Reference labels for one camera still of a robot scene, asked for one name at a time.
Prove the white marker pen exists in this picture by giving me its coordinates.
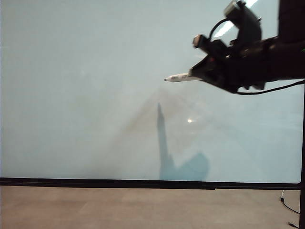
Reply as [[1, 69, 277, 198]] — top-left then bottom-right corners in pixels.
[[163, 73, 203, 83]]

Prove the black framed whiteboard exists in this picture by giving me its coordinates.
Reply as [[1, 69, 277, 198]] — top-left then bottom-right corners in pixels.
[[0, 0, 305, 229]]

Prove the black floor cable white end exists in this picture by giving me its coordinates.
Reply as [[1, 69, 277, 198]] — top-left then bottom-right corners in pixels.
[[280, 189, 300, 214]]

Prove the black camera cable loop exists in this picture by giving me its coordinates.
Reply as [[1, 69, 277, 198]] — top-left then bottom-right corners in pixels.
[[208, 18, 229, 40]]

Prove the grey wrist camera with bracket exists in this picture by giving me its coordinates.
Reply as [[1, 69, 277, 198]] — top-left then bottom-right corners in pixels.
[[223, 0, 263, 42]]

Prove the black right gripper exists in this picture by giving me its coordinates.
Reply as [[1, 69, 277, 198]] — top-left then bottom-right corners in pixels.
[[189, 34, 270, 94]]

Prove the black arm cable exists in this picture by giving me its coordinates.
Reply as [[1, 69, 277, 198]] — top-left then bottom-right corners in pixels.
[[235, 80, 305, 95]]

